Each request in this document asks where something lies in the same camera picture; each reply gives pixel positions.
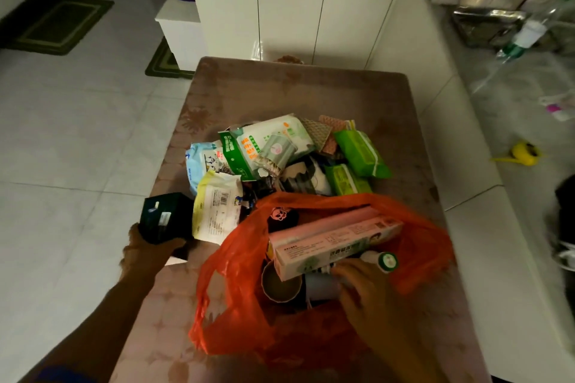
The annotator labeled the person's right hand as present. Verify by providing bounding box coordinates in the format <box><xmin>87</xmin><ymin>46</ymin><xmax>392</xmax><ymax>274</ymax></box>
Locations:
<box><xmin>330</xmin><ymin>258</ymin><xmax>419</xmax><ymax>352</ymax></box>

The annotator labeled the person's left hand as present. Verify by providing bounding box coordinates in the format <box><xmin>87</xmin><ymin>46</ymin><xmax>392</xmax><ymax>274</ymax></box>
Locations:
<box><xmin>119</xmin><ymin>223</ymin><xmax>187</xmax><ymax>283</ymax></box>

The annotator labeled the dark green box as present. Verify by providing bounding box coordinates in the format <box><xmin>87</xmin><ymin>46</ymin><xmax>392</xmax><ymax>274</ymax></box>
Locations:
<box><xmin>138</xmin><ymin>192</ymin><xmax>194</xmax><ymax>247</ymax></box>

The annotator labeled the white bottle with green cap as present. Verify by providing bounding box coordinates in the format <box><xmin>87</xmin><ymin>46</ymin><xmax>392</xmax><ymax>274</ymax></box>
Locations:
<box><xmin>359</xmin><ymin>251</ymin><xmax>400</xmax><ymax>274</ymax></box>

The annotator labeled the person's left forearm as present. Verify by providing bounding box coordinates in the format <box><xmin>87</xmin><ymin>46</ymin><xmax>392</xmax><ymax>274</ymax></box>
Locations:
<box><xmin>20</xmin><ymin>277</ymin><xmax>155</xmax><ymax>383</ymax></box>

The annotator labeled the person's right forearm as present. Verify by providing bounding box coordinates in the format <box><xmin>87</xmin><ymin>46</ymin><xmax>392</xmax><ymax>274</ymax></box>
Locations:
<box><xmin>373</xmin><ymin>332</ymin><xmax>446</xmax><ymax>383</ymax></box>

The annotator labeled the grey cup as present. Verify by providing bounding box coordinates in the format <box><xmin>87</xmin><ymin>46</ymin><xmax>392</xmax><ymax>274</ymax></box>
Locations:
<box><xmin>305</xmin><ymin>272</ymin><xmax>343</xmax><ymax>303</ymax></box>

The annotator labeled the long pink and green box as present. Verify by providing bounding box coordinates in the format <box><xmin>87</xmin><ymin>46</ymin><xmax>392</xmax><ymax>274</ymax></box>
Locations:
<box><xmin>268</xmin><ymin>206</ymin><xmax>404</xmax><ymax>282</ymax></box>

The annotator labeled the white and yellow packet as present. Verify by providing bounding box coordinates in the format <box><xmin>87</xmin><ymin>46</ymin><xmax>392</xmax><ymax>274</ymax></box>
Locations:
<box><xmin>192</xmin><ymin>170</ymin><xmax>243</xmax><ymax>246</ymax></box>

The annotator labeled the brown paper cup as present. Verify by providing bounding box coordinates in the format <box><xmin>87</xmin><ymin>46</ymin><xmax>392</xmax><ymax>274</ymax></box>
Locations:
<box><xmin>261</xmin><ymin>261</ymin><xmax>303</xmax><ymax>304</ymax></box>

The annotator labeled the orange plastic bag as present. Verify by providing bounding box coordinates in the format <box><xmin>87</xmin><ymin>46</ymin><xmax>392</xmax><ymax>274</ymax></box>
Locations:
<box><xmin>189</xmin><ymin>192</ymin><xmax>455</xmax><ymax>367</ymax></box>

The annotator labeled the blue and white tissue packet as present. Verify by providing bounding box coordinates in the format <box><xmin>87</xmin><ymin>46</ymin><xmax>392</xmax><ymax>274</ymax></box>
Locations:
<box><xmin>185</xmin><ymin>141</ymin><xmax>235</xmax><ymax>196</ymax></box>

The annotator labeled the black item with pink panda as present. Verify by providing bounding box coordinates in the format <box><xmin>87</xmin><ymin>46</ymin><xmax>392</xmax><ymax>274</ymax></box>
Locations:
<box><xmin>268</xmin><ymin>206</ymin><xmax>300</xmax><ymax>234</ymax></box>

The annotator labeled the small green wipes packet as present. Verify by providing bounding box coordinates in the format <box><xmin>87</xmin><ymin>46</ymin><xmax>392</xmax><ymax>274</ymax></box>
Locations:
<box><xmin>324</xmin><ymin>164</ymin><xmax>373</xmax><ymax>197</ymax></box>

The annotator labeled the black and white bag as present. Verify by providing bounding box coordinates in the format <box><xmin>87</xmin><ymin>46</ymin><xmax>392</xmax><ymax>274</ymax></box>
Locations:
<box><xmin>278</xmin><ymin>156</ymin><xmax>333</xmax><ymax>197</ymax></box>

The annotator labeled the large green wipes packet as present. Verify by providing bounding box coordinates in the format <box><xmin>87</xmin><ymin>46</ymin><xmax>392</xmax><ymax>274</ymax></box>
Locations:
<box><xmin>333</xmin><ymin>130</ymin><xmax>392</xmax><ymax>180</ymax></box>

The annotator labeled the green and white bag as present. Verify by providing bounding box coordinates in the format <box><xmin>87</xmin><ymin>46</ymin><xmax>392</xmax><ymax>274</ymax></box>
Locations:
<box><xmin>218</xmin><ymin>114</ymin><xmax>315</xmax><ymax>182</ymax></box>

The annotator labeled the round cotton swab pack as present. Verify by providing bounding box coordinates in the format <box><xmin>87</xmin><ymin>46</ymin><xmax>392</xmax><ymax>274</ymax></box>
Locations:
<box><xmin>255</xmin><ymin>132</ymin><xmax>298</xmax><ymax>178</ymax></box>

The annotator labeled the pink checkered cloth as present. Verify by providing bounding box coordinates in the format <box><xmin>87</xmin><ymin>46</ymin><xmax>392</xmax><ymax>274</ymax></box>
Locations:
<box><xmin>318</xmin><ymin>115</ymin><xmax>349</xmax><ymax>156</ymax></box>

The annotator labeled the brown checkered cloth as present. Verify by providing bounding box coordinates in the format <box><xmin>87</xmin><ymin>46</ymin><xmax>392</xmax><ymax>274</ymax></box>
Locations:
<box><xmin>298</xmin><ymin>116</ymin><xmax>333</xmax><ymax>153</ymax></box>

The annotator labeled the white counter unit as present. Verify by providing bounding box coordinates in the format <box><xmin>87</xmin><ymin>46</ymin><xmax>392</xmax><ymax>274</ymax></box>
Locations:
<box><xmin>365</xmin><ymin>0</ymin><xmax>575</xmax><ymax>383</ymax></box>

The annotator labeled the blue sleeve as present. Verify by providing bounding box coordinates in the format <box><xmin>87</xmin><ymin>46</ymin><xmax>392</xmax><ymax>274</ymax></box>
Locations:
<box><xmin>34</xmin><ymin>366</ymin><xmax>93</xmax><ymax>383</ymax></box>

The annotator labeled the small green floor mat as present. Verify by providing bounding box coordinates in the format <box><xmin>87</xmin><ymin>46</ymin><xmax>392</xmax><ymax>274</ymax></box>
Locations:
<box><xmin>145</xmin><ymin>36</ymin><xmax>195</xmax><ymax>80</ymax></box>

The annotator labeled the brown floral tablecloth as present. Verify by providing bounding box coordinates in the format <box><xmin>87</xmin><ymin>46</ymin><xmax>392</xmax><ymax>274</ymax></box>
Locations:
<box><xmin>109</xmin><ymin>56</ymin><xmax>492</xmax><ymax>383</ymax></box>

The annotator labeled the yellow watering can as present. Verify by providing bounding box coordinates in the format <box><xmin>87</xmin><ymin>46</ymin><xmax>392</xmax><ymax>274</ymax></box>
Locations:
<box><xmin>491</xmin><ymin>140</ymin><xmax>542</xmax><ymax>167</ymax></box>

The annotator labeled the white low side table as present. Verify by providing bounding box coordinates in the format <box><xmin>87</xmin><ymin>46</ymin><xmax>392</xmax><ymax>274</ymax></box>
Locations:
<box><xmin>155</xmin><ymin>0</ymin><xmax>208</xmax><ymax>72</ymax></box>

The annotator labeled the black object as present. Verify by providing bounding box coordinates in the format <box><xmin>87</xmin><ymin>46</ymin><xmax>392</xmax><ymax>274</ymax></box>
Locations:
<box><xmin>553</xmin><ymin>174</ymin><xmax>575</xmax><ymax>272</ymax></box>

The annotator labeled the large green doormat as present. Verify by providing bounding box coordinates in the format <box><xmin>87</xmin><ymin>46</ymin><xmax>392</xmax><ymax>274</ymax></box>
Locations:
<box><xmin>4</xmin><ymin>0</ymin><xmax>115</xmax><ymax>56</ymax></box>

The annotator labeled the pink and white item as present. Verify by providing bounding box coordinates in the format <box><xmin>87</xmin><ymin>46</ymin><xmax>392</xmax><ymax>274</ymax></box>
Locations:
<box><xmin>538</xmin><ymin>95</ymin><xmax>575</xmax><ymax>122</ymax></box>

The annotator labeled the white cabinet with doors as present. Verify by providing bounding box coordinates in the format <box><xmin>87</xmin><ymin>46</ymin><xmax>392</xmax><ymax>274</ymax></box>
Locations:
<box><xmin>181</xmin><ymin>0</ymin><xmax>415</xmax><ymax>70</ymax></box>

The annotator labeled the shiny metal box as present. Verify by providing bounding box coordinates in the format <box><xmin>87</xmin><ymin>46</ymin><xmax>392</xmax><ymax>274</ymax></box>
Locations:
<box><xmin>452</xmin><ymin>5</ymin><xmax>527</xmax><ymax>48</ymax></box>

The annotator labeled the clear plastic bottle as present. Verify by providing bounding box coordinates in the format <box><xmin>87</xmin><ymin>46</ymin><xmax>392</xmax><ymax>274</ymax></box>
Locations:
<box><xmin>470</xmin><ymin>0</ymin><xmax>575</xmax><ymax>95</ymax></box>

